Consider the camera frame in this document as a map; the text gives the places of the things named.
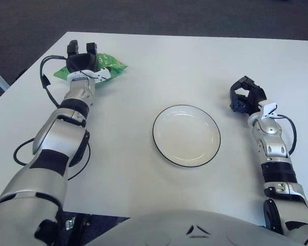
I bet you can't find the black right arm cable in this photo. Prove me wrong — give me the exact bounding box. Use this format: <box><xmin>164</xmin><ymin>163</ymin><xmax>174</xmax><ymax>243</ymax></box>
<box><xmin>275</xmin><ymin>114</ymin><xmax>298</xmax><ymax>156</ymax></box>

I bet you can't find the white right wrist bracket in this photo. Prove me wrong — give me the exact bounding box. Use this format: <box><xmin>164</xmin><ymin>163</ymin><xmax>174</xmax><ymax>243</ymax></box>
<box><xmin>257</xmin><ymin>100</ymin><xmax>278</xmax><ymax>120</ymax></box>

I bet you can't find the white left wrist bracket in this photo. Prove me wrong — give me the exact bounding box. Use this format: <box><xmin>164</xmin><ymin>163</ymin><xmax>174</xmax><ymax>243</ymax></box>
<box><xmin>66</xmin><ymin>67</ymin><xmax>111</xmax><ymax>83</ymax></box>

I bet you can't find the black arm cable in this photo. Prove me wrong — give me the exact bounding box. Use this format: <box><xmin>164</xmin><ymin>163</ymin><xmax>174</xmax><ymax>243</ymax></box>
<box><xmin>13</xmin><ymin>55</ymin><xmax>91</xmax><ymax>181</ymax></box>
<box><xmin>275</xmin><ymin>114</ymin><xmax>298</xmax><ymax>156</ymax></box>

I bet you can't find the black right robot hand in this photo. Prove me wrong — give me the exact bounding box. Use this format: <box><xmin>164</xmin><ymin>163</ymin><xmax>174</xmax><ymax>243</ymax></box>
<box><xmin>229</xmin><ymin>75</ymin><xmax>268</xmax><ymax>114</ymax></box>

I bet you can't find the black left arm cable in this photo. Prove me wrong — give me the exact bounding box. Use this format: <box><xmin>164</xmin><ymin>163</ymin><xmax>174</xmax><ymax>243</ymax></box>
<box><xmin>13</xmin><ymin>55</ymin><xmax>91</xmax><ymax>181</ymax></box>

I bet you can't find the white plate with black rim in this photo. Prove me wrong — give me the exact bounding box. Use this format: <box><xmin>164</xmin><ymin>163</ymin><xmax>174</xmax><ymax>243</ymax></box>
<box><xmin>152</xmin><ymin>104</ymin><xmax>221</xmax><ymax>169</ymax></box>

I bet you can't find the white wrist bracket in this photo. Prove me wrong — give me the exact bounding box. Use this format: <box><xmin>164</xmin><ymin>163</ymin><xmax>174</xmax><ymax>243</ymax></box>
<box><xmin>257</xmin><ymin>100</ymin><xmax>278</xmax><ymax>120</ymax></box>
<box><xmin>66</xmin><ymin>67</ymin><xmax>111</xmax><ymax>83</ymax></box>

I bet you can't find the grey robot torso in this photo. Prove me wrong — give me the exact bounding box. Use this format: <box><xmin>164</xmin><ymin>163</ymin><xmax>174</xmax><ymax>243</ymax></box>
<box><xmin>83</xmin><ymin>209</ymin><xmax>308</xmax><ymax>246</ymax></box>

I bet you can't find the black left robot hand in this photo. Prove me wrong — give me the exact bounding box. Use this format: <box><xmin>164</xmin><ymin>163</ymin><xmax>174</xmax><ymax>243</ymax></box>
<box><xmin>66</xmin><ymin>40</ymin><xmax>99</xmax><ymax>75</ymax></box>

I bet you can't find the green snack bag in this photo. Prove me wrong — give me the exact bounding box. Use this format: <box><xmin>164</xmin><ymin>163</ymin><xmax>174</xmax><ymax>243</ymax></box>
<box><xmin>53</xmin><ymin>52</ymin><xmax>129</xmax><ymax>87</ymax></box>

